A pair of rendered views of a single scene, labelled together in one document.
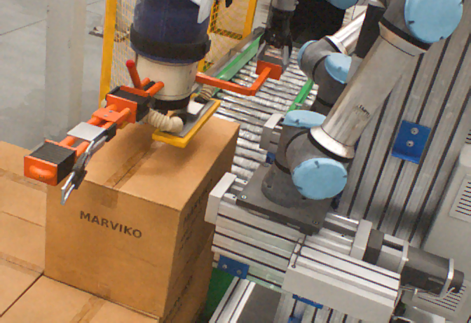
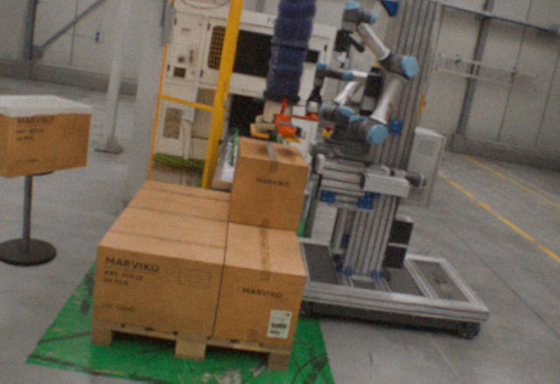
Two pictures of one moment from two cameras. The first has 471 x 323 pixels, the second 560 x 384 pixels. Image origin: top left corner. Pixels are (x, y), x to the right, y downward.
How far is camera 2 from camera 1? 1.79 m
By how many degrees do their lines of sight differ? 23
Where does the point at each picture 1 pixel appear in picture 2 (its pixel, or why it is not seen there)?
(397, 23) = (399, 71)
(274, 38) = (316, 99)
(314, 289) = (378, 185)
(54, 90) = (135, 164)
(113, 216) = (275, 177)
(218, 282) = not seen: hidden behind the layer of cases
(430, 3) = (409, 63)
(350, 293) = (393, 184)
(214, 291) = not seen: hidden behind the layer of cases
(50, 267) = (234, 216)
